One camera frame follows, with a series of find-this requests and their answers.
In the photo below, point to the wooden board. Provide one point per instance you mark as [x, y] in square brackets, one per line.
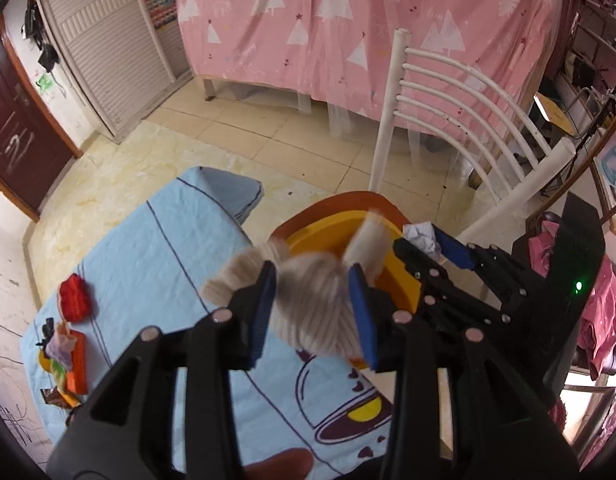
[555, 112]

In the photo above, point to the red striped knitted sock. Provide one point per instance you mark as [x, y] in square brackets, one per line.
[75, 297]

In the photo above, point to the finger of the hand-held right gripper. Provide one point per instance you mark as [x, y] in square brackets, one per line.
[455, 250]
[428, 272]

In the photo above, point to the metal rack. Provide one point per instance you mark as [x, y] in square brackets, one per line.
[588, 20]

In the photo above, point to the pink garment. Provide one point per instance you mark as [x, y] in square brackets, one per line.
[603, 320]

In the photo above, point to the pink tree-print bed curtain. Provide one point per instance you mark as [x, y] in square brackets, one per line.
[363, 20]

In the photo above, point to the person's left hand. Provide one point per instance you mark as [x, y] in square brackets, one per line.
[280, 465]

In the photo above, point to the brown snack packet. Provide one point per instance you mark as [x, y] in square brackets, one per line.
[55, 397]

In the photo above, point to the wooden bed frame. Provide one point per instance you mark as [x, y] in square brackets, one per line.
[207, 87]

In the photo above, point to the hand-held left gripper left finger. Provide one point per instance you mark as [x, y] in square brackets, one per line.
[260, 310]

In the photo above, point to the dark red wooden door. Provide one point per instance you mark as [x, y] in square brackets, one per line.
[13, 125]

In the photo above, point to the beige knitted cloth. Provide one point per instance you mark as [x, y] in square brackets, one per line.
[313, 300]

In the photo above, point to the white louvred wardrobe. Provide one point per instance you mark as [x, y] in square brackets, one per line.
[113, 45]

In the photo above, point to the white metal chair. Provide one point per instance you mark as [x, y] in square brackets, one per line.
[388, 110]

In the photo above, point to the white paper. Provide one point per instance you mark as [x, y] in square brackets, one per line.
[420, 237]

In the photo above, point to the framed picture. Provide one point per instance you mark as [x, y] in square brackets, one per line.
[615, 175]

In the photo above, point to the dark hanging bag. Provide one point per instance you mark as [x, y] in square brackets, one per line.
[49, 57]
[32, 20]

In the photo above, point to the light blue tablecloth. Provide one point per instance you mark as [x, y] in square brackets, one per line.
[138, 260]

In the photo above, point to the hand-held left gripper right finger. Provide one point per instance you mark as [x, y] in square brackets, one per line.
[363, 320]

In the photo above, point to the orange plastic bin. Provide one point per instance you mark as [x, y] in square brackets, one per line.
[328, 232]

